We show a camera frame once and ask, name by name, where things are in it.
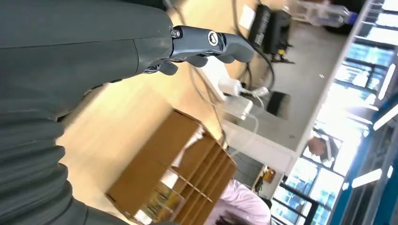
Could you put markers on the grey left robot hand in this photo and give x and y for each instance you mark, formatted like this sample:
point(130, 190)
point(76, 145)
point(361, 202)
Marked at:
point(77, 40)

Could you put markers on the seated person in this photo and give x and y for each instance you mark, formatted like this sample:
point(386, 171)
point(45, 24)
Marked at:
point(239, 202)

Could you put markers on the crouching person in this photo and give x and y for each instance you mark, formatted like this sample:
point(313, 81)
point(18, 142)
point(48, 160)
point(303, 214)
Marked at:
point(320, 147)

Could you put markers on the brown compartment organizer box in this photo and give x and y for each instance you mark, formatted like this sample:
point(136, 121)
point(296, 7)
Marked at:
point(146, 161)

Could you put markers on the white charger block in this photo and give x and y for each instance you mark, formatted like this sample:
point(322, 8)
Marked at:
point(229, 86)

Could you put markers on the white power strip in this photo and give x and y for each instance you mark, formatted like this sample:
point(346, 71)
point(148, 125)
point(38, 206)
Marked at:
point(238, 105)

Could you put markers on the black radio controller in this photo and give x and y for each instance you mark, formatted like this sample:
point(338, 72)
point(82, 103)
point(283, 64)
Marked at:
point(267, 28)

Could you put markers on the black power brick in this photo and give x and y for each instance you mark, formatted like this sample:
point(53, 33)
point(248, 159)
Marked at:
point(278, 104)

